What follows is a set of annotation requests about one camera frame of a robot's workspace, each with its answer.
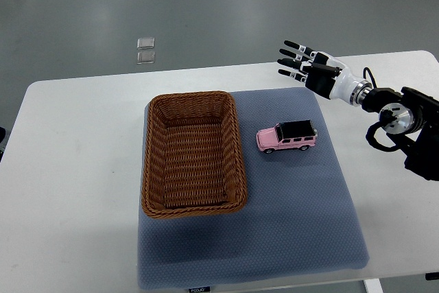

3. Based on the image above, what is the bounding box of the pink toy car black roof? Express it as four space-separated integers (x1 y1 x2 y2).
256 120 318 154

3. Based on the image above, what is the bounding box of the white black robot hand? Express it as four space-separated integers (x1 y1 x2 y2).
277 40 372 105

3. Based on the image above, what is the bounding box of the blue-grey textured mat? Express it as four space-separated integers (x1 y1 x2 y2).
137 88 369 290

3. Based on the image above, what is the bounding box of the upper clear floor tile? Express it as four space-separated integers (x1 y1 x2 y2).
137 36 155 49

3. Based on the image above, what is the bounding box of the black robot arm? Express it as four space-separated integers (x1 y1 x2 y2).
278 40 438 181

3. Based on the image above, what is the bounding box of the white table leg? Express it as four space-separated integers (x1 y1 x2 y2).
363 279 383 293

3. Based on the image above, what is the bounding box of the brown woven wicker basket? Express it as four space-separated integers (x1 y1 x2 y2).
141 91 248 219

